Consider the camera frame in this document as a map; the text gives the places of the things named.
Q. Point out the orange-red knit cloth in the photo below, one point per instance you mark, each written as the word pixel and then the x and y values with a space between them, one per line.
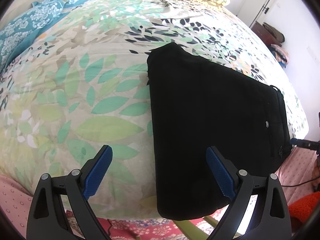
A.
pixel 305 205

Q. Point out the floral leaf print bedsheet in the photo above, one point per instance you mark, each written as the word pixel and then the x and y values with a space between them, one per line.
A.
pixel 87 92

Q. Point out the pile of clothes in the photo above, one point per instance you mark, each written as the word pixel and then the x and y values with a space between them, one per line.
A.
pixel 281 55

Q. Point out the pink dotted cloth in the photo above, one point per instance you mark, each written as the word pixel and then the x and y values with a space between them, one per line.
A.
pixel 297 165

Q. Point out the red patterned rug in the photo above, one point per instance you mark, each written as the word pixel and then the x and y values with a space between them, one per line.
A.
pixel 155 230

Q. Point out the white door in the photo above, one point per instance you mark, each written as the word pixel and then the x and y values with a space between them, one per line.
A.
pixel 277 12

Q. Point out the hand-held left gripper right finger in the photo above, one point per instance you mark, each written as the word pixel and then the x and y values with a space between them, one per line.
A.
pixel 220 170

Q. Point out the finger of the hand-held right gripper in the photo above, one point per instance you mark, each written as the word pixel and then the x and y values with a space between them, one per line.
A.
pixel 303 143

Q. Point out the black pants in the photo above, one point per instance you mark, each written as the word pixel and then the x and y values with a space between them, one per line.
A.
pixel 212 117

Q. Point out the olive brown bag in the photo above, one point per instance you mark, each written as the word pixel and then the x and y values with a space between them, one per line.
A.
pixel 275 33

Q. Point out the black door latch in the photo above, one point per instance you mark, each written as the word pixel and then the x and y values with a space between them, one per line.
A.
pixel 266 9

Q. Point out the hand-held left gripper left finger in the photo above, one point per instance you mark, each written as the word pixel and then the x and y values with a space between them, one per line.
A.
pixel 98 172

